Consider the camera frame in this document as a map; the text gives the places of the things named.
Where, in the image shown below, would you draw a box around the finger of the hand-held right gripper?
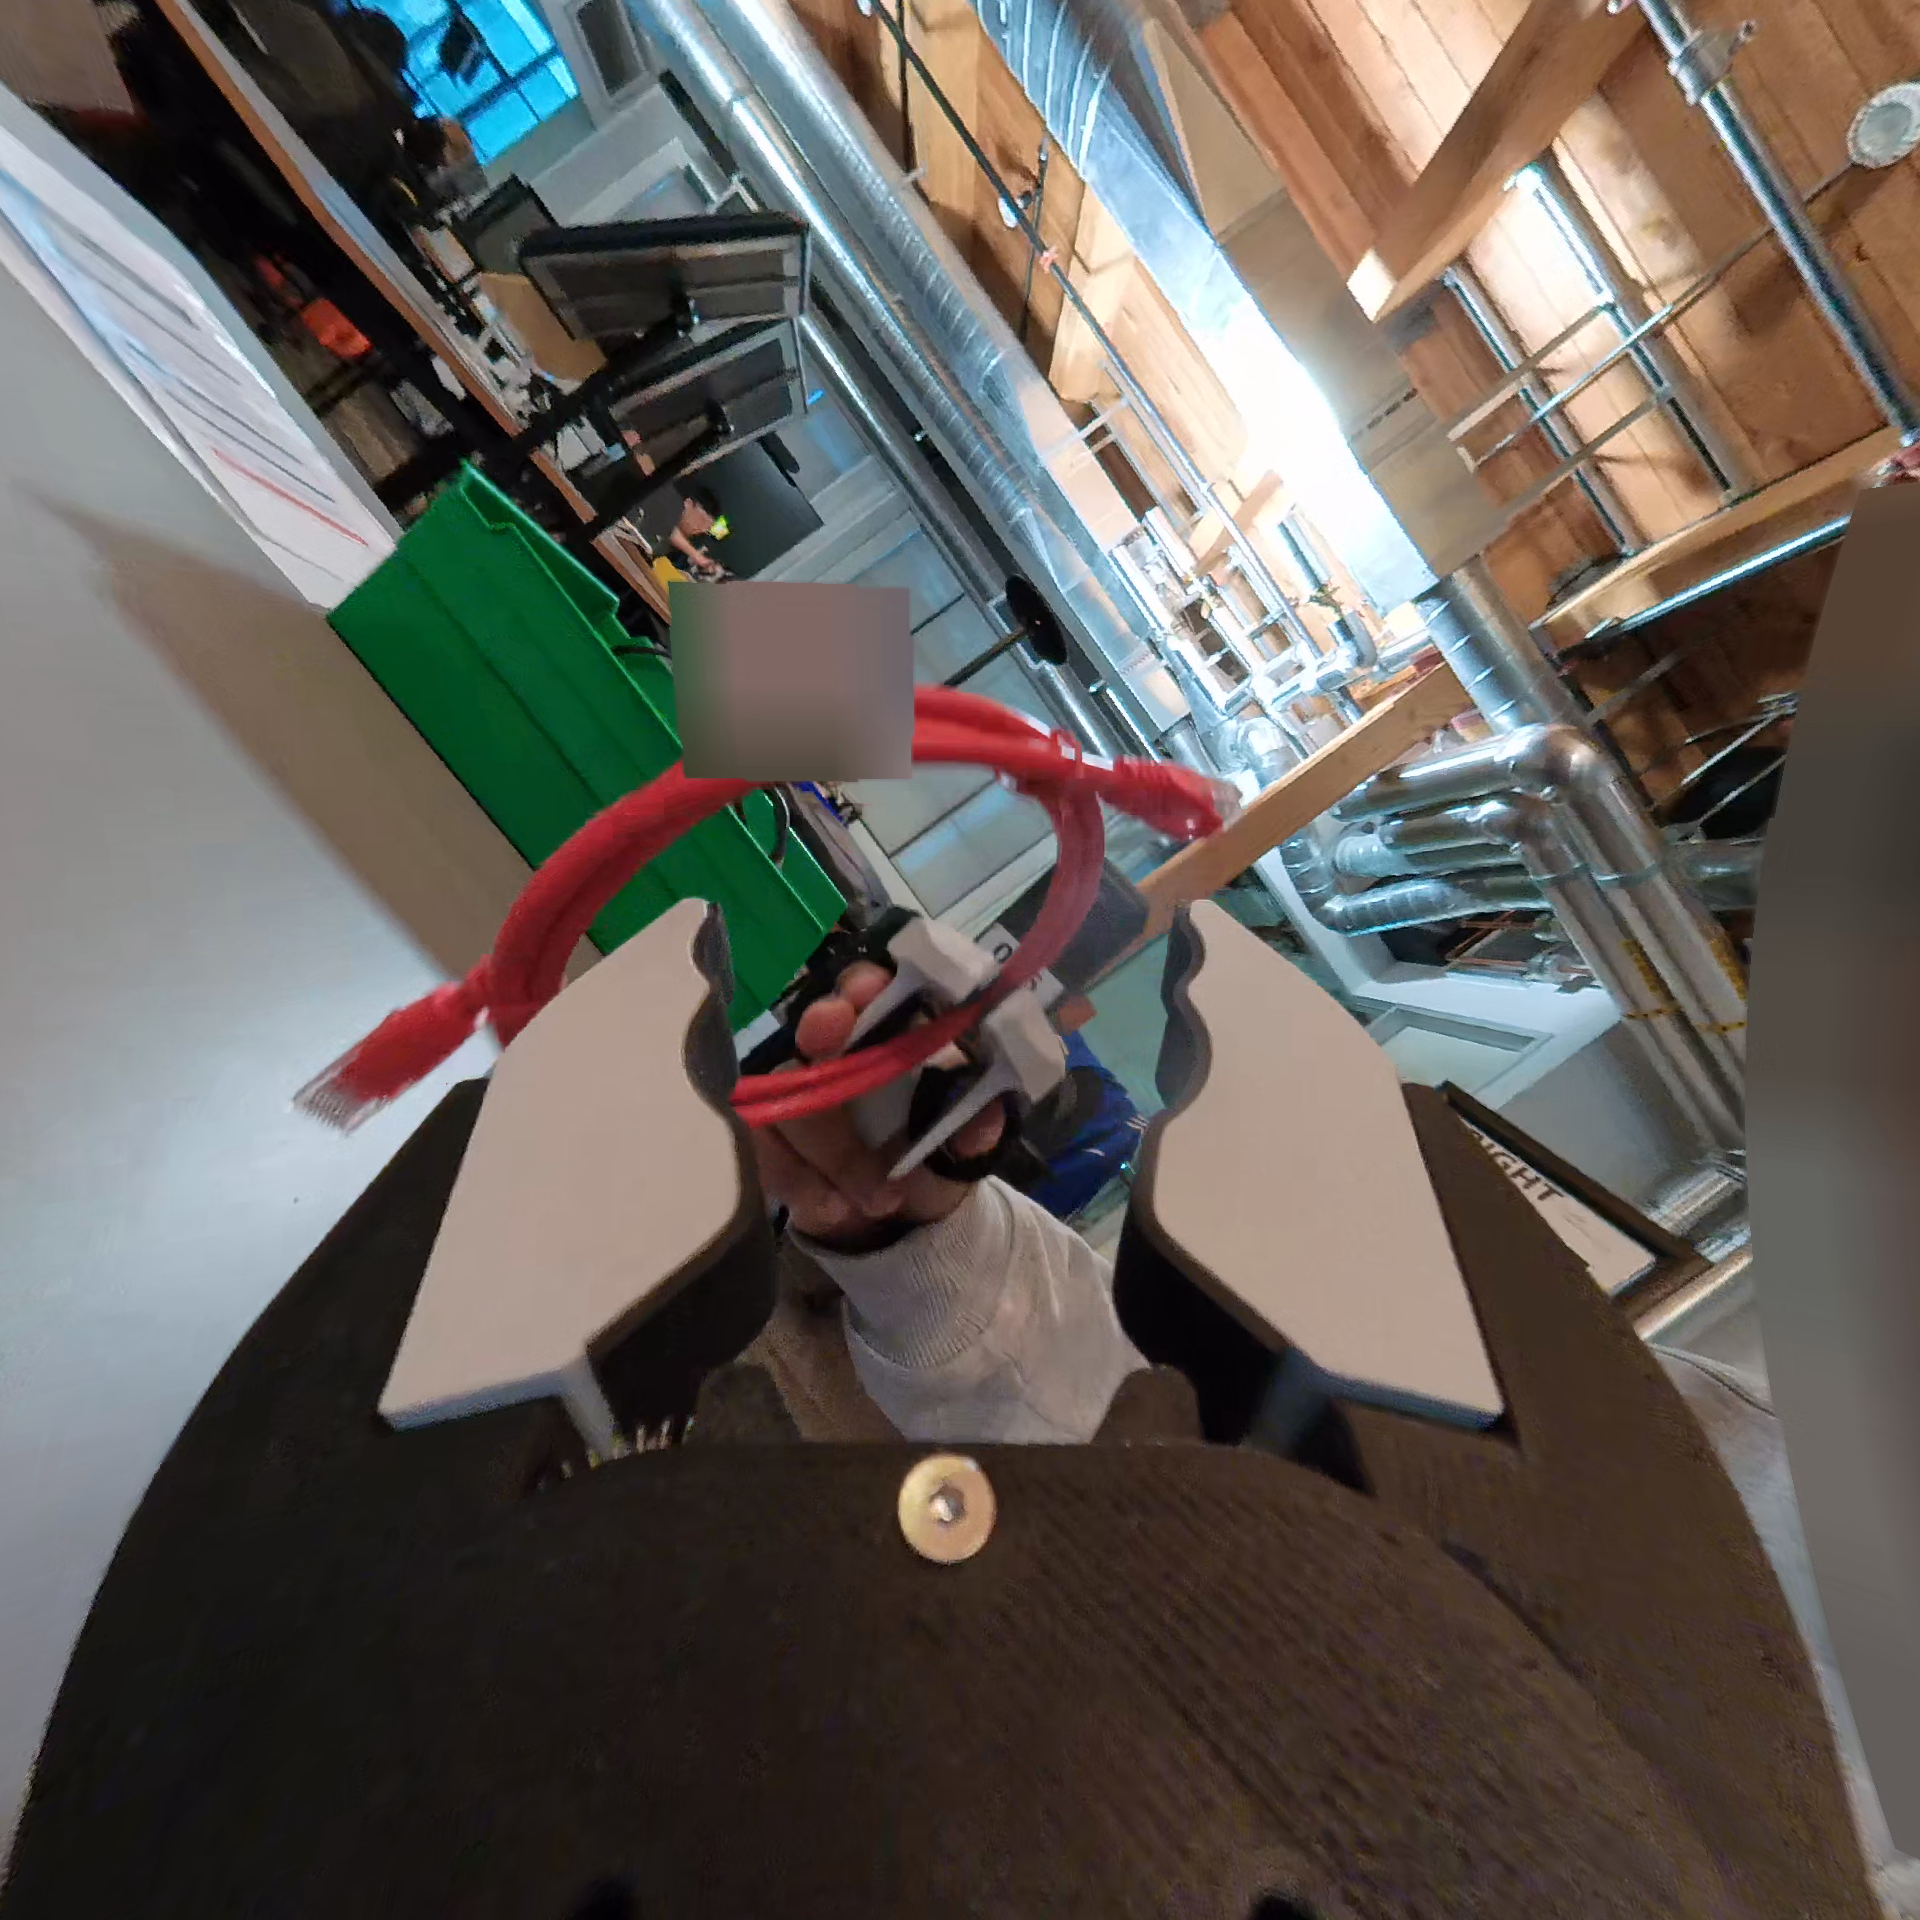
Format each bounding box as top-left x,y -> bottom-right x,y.
818,912 -> 1004,1014
853,1039 -> 966,1148

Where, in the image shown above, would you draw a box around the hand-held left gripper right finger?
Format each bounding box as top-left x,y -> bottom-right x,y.
1114,896 -> 1509,1454

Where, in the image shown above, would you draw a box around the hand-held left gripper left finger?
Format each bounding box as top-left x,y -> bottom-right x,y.
378,902 -> 784,1461

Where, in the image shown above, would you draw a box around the red network cable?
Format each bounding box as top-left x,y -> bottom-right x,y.
291,685 -> 1246,1137

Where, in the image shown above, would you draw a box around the green plastic bin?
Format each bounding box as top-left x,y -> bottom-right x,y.
326,459 -> 853,1039

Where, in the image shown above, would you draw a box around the person's right forearm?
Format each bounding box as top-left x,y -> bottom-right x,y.
789,1175 -> 1152,1445

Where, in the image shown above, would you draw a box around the person's right hand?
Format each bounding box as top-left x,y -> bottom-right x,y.
748,960 -> 980,1257

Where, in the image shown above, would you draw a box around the blue jacket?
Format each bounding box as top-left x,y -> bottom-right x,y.
1029,1035 -> 1150,1221

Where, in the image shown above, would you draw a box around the framed marker board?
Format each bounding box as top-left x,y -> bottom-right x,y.
1444,1085 -> 1720,1308

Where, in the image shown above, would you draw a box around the black floor lamp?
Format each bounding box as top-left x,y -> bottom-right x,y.
961,580 -> 1078,669

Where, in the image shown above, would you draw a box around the wooden pillar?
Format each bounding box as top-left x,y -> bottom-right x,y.
1136,656 -> 1484,912

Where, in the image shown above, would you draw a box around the silver pipe bundle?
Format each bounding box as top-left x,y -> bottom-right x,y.
1287,717 -> 1761,1053

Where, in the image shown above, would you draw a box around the black monitor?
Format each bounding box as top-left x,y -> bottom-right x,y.
518,215 -> 815,338
603,324 -> 808,452

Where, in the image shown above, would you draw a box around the wooden desk with black legs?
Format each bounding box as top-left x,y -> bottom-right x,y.
152,0 -> 676,622

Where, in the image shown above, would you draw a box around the printed paper sheets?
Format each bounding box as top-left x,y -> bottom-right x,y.
0,155 -> 400,611

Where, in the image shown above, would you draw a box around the silver air duct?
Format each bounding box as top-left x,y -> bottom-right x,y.
621,0 -> 1247,779

